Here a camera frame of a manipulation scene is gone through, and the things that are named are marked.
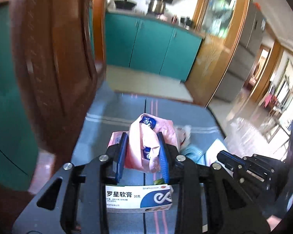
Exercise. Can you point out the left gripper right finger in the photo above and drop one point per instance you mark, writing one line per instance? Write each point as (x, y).
(229, 209)

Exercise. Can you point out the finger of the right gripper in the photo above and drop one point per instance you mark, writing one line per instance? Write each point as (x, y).
(238, 166)

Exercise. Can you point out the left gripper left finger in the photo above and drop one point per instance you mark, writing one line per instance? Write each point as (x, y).
(54, 208)

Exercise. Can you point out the white blue ointment box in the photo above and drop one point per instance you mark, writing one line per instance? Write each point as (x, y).
(138, 199)

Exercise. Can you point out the small pink plastic bag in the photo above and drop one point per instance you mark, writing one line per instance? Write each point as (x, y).
(143, 148)

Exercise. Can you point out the green vegetable leaves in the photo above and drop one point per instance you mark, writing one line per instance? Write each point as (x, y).
(158, 182)

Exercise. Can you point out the person's right hand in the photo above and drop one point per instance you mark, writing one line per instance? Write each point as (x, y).
(273, 221)

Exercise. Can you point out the light blue mesh cloth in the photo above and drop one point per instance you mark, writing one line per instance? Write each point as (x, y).
(194, 153)

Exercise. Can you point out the white plastic bag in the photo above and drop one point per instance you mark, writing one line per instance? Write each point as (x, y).
(183, 134)

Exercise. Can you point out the silver refrigerator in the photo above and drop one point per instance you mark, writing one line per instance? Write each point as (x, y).
(244, 57)

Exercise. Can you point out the blue striped seat cloth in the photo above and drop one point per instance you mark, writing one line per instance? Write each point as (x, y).
(113, 112)

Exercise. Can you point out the black casserole pot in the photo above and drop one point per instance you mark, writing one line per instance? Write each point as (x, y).
(186, 22)

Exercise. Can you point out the wooden glass door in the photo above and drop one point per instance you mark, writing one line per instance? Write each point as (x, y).
(215, 53)

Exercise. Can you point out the red canister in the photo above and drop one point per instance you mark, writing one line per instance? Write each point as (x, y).
(174, 19)

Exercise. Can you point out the carved wooden chair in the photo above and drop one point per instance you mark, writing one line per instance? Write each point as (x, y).
(52, 62)

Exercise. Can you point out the steel stock pot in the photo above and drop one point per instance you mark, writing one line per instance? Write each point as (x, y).
(156, 7)

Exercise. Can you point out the black wok pan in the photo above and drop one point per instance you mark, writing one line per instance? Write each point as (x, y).
(125, 4)

